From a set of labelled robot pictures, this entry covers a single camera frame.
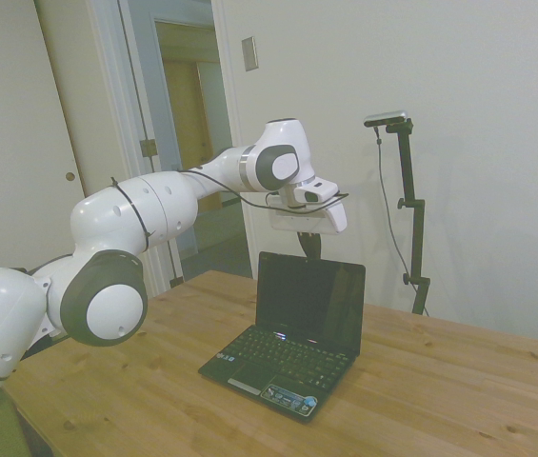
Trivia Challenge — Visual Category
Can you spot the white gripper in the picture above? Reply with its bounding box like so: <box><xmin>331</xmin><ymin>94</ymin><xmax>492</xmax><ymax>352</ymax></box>
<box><xmin>268</xmin><ymin>192</ymin><xmax>349</xmax><ymax>261</ymax></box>

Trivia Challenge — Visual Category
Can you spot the black netbook laptop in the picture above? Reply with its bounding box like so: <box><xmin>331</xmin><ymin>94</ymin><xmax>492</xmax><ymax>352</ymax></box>
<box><xmin>197</xmin><ymin>250</ymin><xmax>368</xmax><ymax>426</ymax></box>

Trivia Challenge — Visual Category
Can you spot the wooden hallway door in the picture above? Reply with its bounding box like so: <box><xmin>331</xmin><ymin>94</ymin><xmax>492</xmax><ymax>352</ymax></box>
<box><xmin>162</xmin><ymin>59</ymin><xmax>223</xmax><ymax>214</ymax></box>

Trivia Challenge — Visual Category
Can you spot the white open door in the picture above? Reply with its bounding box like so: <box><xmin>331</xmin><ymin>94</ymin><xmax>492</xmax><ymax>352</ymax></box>
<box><xmin>116</xmin><ymin>0</ymin><xmax>199</xmax><ymax>287</ymax></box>

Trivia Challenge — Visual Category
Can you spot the black camera stand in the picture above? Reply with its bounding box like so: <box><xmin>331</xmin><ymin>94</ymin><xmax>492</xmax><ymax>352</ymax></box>
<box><xmin>385</xmin><ymin>117</ymin><xmax>432</xmax><ymax>317</ymax></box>

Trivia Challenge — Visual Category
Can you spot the silver camera on stand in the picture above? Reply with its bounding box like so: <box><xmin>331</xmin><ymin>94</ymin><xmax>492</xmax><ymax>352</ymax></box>
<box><xmin>363</xmin><ymin>109</ymin><xmax>410</xmax><ymax>129</ymax></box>

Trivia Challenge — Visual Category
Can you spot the beige wall switch plate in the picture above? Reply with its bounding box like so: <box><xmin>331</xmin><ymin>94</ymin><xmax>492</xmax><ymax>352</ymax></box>
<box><xmin>241</xmin><ymin>35</ymin><xmax>260</xmax><ymax>73</ymax></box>

